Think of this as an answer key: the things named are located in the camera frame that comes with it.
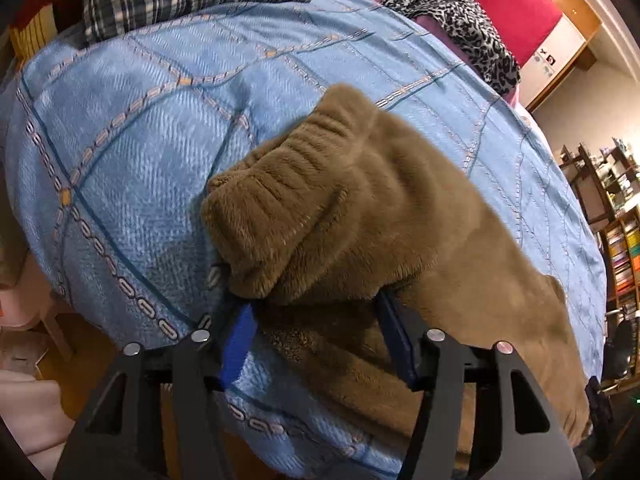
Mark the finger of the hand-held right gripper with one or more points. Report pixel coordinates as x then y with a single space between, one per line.
597 402

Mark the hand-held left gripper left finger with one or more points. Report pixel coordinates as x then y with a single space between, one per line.
239 347

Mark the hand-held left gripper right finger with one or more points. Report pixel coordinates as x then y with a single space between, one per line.
395 340

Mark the brown fleece pants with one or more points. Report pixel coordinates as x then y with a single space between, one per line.
375 210

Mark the black office chair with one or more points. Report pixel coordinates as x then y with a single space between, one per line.
620 350

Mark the blue patterned blanket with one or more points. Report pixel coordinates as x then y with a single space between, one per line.
125 160

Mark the pale pink cloth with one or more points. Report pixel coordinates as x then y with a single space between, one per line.
27 415

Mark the white wardrobe door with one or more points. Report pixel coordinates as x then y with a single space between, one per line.
550 60

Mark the leopard print cloth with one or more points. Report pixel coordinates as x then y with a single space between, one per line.
450 10

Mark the red headboard panel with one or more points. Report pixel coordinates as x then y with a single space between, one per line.
510 10

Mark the yellow striped cloth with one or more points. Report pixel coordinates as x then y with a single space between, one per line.
32 35

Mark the dark wall shelf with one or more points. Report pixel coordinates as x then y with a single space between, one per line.
595 180

